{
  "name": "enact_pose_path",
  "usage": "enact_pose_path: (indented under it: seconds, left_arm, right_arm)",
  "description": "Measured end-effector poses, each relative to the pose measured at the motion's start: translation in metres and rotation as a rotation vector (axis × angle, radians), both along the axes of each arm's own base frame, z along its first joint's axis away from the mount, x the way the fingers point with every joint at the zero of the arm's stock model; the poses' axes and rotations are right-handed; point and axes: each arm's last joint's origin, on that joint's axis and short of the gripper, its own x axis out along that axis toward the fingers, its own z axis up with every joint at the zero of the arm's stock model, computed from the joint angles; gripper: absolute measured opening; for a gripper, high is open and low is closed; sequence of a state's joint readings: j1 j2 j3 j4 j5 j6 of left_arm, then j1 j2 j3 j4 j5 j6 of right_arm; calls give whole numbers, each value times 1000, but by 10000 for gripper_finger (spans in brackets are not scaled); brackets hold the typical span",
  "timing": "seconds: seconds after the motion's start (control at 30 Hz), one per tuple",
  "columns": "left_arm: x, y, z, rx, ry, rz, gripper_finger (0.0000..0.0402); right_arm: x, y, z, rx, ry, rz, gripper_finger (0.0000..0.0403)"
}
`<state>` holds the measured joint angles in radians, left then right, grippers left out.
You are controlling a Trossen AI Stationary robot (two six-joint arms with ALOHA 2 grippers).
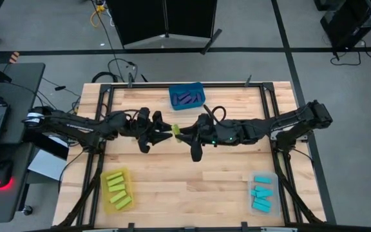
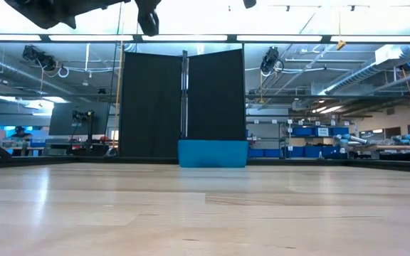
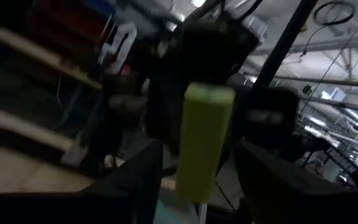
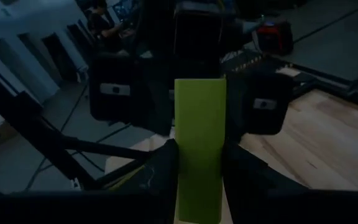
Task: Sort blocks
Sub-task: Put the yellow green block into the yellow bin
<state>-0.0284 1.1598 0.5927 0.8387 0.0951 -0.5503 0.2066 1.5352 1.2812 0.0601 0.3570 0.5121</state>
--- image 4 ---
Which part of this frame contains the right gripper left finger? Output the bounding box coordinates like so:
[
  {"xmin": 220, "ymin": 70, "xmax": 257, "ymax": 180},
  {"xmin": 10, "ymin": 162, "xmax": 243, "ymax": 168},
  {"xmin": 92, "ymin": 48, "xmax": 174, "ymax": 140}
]
[{"xmin": 116, "ymin": 138, "xmax": 180, "ymax": 220}]

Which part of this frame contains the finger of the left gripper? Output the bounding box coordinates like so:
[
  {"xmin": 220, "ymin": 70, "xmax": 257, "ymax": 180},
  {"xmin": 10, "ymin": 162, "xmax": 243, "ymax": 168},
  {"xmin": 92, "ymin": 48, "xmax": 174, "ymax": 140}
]
[
  {"xmin": 88, "ymin": 52, "xmax": 175, "ymax": 136},
  {"xmin": 227, "ymin": 68, "xmax": 294, "ymax": 136}
]

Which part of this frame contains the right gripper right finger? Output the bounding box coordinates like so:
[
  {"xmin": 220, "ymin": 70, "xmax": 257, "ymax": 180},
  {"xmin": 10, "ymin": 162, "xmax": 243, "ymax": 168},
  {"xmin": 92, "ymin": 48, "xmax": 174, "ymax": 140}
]
[{"xmin": 222, "ymin": 140, "xmax": 309, "ymax": 220}]

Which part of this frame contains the lime green foam block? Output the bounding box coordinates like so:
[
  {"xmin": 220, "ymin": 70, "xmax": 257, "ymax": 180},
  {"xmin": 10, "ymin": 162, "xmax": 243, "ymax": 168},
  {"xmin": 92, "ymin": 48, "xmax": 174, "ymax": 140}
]
[{"xmin": 173, "ymin": 77, "xmax": 227, "ymax": 224}]

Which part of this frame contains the red and black device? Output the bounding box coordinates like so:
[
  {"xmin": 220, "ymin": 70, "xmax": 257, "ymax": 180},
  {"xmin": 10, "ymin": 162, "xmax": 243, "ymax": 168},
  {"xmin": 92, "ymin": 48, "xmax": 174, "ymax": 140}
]
[{"xmin": 255, "ymin": 18, "xmax": 295, "ymax": 57}]

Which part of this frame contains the person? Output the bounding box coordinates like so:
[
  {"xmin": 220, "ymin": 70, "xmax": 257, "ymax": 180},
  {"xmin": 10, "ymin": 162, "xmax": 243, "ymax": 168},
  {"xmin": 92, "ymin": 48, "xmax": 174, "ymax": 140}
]
[{"xmin": 86, "ymin": 0, "xmax": 131, "ymax": 53}]

